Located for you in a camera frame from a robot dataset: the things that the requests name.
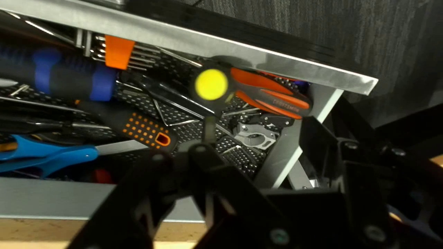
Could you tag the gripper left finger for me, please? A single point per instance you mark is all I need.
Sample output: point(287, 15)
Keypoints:
point(138, 193)

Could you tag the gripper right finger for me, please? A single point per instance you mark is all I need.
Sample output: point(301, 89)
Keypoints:
point(367, 193)

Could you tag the black mesh drawer liner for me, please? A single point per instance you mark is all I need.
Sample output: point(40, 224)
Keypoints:
point(183, 116)

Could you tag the black screwdriver with yellow cap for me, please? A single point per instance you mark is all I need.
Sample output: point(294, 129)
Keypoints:
point(211, 84)

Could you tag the blue and black screwdriver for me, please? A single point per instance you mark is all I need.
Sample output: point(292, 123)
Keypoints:
point(65, 74)

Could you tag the grey metal drawer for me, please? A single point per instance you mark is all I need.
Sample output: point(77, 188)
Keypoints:
point(277, 64)

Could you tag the small red tool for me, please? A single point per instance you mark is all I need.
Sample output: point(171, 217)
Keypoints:
point(102, 176)

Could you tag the black tool with orange dots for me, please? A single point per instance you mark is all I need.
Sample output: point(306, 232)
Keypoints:
point(145, 129)

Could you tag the bent silver hex key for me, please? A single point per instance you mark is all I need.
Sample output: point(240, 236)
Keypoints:
point(162, 116)

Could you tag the black long tool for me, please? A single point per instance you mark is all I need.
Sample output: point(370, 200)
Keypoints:
point(166, 91)

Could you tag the orange hex key set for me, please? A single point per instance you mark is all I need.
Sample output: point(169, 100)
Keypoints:
point(117, 52)

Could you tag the silver metal bracket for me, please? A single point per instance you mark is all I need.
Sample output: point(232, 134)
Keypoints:
point(254, 136)

